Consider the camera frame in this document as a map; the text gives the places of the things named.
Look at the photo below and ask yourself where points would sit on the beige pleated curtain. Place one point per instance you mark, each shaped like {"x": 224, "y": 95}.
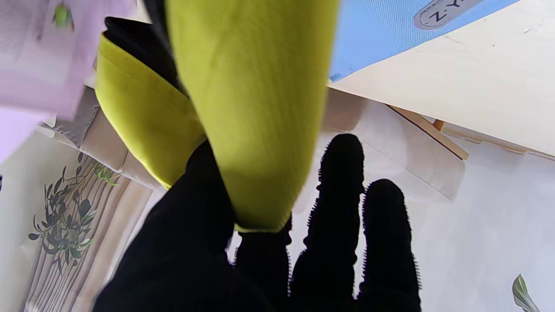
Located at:
{"x": 99, "y": 242}

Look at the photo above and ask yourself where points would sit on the yellow and blue school bag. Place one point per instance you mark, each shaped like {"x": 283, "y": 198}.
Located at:
{"x": 260, "y": 108}

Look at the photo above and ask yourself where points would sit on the grey sofa cushion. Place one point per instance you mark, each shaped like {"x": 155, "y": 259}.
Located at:
{"x": 80, "y": 121}

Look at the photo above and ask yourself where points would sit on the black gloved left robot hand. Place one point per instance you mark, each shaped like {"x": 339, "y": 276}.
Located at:
{"x": 182, "y": 260}

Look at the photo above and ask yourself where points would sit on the sheer white curtain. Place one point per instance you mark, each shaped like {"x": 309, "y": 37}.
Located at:
{"x": 485, "y": 225}

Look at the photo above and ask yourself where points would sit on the purple cover book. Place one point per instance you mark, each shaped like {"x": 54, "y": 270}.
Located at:
{"x": 43, "y": 65}

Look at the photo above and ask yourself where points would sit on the tall green leafy plant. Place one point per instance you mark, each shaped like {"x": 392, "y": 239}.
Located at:
{"x": 65, "y": 221}

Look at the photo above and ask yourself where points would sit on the green plant with long leaves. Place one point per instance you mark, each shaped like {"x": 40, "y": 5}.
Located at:
{"x": 522, "y": 294}

